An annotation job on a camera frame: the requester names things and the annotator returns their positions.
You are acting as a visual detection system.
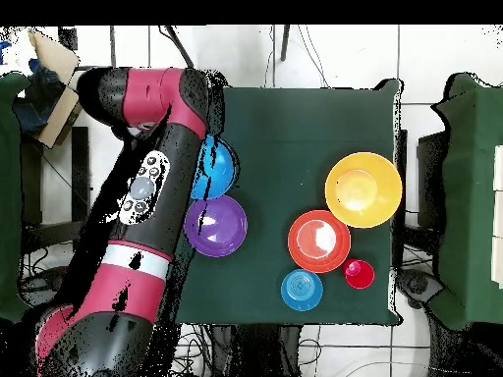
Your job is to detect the black chair frame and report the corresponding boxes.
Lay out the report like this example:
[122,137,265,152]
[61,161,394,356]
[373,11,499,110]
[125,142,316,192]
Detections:
[392,129,449,244]

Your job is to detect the dark green tablecloth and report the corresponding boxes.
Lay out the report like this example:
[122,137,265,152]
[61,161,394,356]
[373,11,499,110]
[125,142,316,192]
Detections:
[174,78,404,327]

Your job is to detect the red cup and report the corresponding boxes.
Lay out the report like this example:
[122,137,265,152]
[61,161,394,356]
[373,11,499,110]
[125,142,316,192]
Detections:
[342,257,375,291]

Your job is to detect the large blue bowl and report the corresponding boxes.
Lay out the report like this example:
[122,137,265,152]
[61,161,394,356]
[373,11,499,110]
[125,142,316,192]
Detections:
[190,134,241,201]

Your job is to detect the black chair base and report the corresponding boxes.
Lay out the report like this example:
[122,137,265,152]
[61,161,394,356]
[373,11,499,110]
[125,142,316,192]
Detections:
[19,265,70,307]
[395,267,444,311]

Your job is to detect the yellow bowl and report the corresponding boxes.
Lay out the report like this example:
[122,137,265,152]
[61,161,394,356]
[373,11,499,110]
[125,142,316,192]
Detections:
[324,151,404,230]

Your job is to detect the black tripod leg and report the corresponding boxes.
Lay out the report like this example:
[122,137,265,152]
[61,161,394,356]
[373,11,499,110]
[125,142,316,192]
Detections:
[157,25,196,71]

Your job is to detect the short black leg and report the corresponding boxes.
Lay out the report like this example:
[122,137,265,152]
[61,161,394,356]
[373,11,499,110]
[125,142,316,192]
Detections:
[279,25,292,63]

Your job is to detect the blue cloth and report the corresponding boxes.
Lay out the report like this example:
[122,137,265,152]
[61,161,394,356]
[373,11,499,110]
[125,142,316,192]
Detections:
[12,58,66,135]

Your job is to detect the thin black frame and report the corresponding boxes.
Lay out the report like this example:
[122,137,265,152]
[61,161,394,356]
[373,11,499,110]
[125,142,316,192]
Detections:
[57,25,118,72]

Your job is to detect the green covered table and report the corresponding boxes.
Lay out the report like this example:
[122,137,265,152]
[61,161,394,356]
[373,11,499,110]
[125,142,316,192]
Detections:
[0,71,40,327]
[429,71,503,331]

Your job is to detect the cardboard box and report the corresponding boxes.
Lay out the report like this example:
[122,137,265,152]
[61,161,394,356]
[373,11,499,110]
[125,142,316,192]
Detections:
[13,27,85,150]

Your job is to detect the wide orange bowl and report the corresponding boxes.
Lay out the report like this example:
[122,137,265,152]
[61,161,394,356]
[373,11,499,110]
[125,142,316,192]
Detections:
[287,209,352,274]

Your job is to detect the wide purple bowl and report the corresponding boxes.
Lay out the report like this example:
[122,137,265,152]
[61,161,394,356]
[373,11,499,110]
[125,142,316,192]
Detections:
[183,194,249,258]

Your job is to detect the black stool frame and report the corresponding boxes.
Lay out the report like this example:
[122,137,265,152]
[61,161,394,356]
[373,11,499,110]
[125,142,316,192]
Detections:
[20,125,92,268]

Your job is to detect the white boxes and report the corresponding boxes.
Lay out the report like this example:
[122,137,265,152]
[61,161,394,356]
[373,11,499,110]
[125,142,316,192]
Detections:
[490,143,503,291]

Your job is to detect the tangle of floor cables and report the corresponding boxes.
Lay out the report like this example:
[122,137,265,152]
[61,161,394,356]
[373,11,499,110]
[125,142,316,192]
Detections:
[21,235,215,377]

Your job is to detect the teal bowl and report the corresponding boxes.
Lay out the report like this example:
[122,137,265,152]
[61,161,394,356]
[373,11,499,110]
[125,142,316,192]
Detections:
[280,268,324,312]

